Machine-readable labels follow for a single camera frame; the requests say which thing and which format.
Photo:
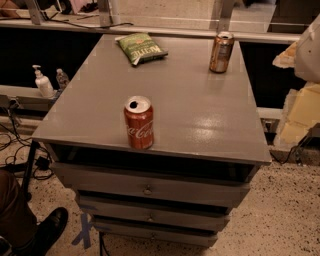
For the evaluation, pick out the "red coke can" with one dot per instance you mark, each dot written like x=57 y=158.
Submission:
x=138 y=113

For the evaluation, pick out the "grey metal window rail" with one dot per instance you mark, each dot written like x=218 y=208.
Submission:
x=253 y=37

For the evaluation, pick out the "grey drawer cabinet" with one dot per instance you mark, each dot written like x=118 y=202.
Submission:
x=208 y=142

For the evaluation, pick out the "clear plastic water bottle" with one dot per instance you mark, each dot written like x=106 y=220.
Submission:
x=62 y=78

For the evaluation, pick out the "brown trouser leg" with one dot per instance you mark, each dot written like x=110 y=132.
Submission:
x=18 y=224

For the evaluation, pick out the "gold soda can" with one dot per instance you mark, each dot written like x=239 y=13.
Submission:
x=221 y=52

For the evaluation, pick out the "green chip bag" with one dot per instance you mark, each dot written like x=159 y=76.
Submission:
x=140 y=48

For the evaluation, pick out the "black leather shoe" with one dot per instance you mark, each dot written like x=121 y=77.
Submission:
x=48 y=232

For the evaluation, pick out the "white pump bottle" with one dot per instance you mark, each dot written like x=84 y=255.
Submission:
x=43 y=83

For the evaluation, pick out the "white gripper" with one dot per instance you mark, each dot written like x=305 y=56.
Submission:
x=309 y=53

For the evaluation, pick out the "blue tape cross mark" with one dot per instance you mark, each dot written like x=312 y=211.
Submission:
x=84 y=236

